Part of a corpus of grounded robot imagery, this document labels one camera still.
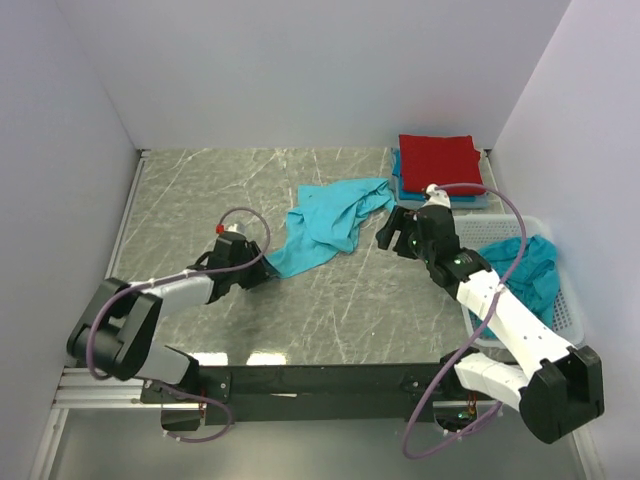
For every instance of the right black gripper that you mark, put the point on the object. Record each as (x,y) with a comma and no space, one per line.
(403,219)

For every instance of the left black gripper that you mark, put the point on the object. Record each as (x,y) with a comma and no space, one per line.
(262,269)

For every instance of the light blue t-shirt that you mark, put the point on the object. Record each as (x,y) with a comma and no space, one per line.
(327,222)

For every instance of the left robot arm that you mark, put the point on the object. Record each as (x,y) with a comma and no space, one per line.
(117,328)

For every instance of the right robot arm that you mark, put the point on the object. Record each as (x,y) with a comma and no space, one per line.
(555,386)

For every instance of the red folded t-shirt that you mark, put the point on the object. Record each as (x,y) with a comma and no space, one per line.
(427,160)

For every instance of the white plastic basket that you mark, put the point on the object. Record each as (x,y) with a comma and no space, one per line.
(477,231)

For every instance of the grey-blue folded t-shirt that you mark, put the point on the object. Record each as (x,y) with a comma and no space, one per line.
(480,203)

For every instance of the teal t-shirt in basket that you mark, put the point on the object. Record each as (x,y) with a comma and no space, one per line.
(535,281)

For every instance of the black base beam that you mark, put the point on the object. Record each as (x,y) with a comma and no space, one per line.
(307,393)

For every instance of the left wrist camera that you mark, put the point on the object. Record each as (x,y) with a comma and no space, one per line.
(237,228)

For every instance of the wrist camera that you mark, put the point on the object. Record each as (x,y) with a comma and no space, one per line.
(237,228)
(436,196)

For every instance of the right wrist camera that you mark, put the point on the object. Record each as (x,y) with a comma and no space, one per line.
(436,196)

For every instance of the aluminium rail frame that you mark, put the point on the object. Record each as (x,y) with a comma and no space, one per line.
(162,229)

